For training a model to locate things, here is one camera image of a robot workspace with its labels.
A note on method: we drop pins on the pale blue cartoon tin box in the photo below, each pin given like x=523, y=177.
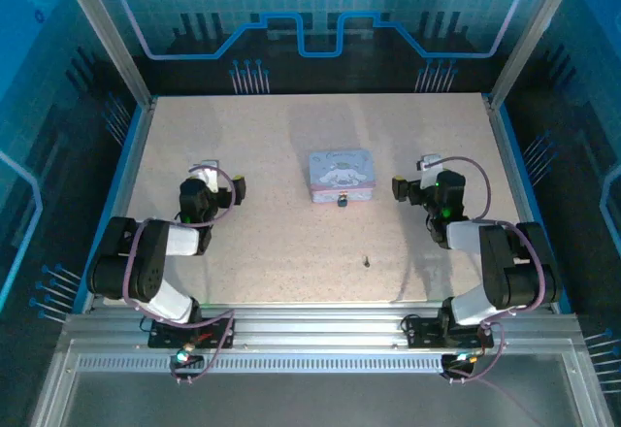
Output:
x=342, y=174

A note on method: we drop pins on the small metal key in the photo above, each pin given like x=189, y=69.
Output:
x=367, y=261

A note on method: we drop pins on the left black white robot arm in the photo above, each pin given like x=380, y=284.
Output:
x=150, y=262

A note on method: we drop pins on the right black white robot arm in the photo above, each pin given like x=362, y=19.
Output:
x=500, y=262

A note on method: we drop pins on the slotted aluminium strip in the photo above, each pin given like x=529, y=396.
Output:
x=315, y=363

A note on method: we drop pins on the grey lower panel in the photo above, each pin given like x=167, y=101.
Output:
x=315, y=398

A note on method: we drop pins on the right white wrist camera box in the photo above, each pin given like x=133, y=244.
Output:
x=429, y=174

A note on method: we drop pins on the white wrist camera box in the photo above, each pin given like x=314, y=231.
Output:
x=209, y=174
x=429, y=174

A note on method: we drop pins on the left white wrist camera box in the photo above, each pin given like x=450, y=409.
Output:
x=209, y=174

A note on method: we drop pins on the left aluminium side rail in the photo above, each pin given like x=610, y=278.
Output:
x=130, y=174

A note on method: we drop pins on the aluminium side rail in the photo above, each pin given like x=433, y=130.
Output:
x=513, y=174
x=130, y=174

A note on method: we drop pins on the right aluminium side rail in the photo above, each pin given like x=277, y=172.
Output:
x=513, y=174

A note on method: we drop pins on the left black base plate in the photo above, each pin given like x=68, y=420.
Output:
x=165, y=335

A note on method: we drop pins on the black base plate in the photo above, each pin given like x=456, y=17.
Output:
x=422, y=332
x=165, y=335

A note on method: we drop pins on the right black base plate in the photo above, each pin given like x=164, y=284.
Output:
x=422, y=332

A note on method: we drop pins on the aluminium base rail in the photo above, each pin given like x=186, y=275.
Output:
x=315, y=325

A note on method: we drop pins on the right aluminium frame post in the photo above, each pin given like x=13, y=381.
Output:
x=529, y=34

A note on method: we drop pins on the aluminium frame post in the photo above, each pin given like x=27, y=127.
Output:
x=529, y=34
x=107, y=34

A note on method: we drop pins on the left aluminium frame post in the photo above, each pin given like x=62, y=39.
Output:
x=107, y=34

